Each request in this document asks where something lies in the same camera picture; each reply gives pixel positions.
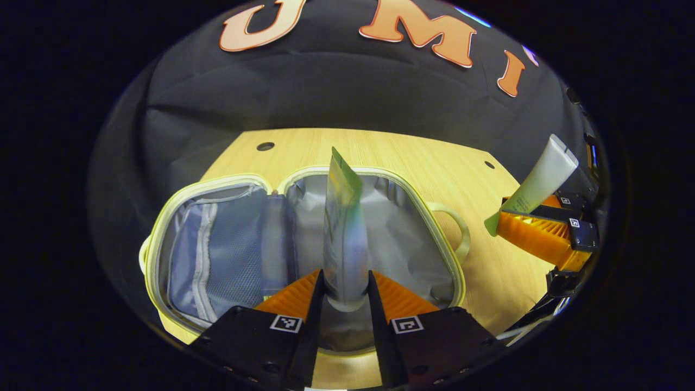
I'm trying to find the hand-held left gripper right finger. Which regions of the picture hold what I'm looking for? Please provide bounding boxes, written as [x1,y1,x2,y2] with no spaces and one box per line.
[368,270,503,390]

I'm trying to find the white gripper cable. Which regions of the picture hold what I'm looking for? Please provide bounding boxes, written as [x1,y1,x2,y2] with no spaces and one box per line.
[497,298,571,346]

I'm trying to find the cream yellow small suitcase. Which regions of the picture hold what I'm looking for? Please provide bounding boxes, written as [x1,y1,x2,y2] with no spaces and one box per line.
[138,166,471,356]

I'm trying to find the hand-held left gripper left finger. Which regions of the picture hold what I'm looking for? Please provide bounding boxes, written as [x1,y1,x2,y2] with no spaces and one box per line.
[190,269,325,390]

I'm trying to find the white tube with green cap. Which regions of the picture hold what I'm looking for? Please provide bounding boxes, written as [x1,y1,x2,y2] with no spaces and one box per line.
[484,134,579,237]

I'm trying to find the iridescent green skin care tube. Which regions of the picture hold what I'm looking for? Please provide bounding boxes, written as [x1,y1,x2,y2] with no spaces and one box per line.
[323,147,371,313]

